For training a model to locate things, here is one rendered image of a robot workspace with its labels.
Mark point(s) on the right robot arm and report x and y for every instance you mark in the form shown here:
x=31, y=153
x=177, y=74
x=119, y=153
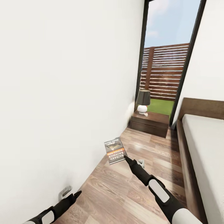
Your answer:
x=173, y=209

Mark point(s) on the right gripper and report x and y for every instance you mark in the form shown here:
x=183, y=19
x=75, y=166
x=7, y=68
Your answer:
x=136, y=169

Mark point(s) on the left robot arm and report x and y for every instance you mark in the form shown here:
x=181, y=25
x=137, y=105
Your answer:
x=50, y=215

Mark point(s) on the nightstand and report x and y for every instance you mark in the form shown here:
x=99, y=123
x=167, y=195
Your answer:
x=151, y=123

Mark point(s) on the fixed window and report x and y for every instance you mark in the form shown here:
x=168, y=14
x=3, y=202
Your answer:
x=169, y=31

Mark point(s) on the table lamp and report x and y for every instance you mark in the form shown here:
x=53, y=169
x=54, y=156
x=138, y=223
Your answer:
x=143, y=100

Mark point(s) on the hardback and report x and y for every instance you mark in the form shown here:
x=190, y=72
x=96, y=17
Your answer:
x=115, y=150

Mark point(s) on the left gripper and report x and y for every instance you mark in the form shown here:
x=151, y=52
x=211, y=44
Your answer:
x=68, y=202

